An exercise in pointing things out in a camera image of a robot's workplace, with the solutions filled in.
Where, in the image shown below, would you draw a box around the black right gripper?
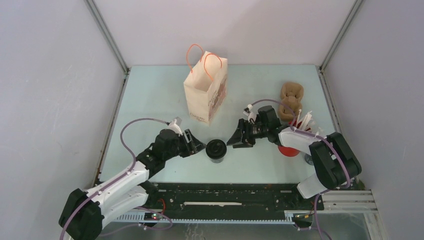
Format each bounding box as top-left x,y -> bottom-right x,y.
226,118 -> 269,149

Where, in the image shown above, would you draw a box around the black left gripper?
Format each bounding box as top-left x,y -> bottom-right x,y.
163,129 -> 206,161

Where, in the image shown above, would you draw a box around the black coffee cup lid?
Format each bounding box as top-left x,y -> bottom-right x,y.
205,139 -> 227,160

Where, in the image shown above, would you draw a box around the dark takeout coffee cup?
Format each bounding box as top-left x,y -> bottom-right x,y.
209,156 -> 225,164

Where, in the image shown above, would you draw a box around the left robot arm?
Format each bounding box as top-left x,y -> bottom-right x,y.
58,129 -> 207,240

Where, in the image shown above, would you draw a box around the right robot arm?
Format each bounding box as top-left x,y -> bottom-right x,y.
226,105 -> 362,209

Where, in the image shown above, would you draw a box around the red straw holder cup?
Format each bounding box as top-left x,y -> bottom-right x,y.
278,127 -> 311,157

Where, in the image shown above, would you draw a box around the brown pulp cup carrier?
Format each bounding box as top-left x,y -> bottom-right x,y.
277,82 -> 304,122

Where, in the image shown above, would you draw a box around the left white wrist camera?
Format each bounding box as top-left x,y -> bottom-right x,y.
167,117 -> 183,136

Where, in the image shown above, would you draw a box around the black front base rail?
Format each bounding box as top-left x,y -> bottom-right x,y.
143,182 -> 324,222

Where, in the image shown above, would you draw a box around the paper bag orange handles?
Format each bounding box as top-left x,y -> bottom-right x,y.
183,44 -> 228,125

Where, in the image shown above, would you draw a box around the aluminium frame rail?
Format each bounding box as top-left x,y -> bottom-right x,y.
84,0 -> 130,75

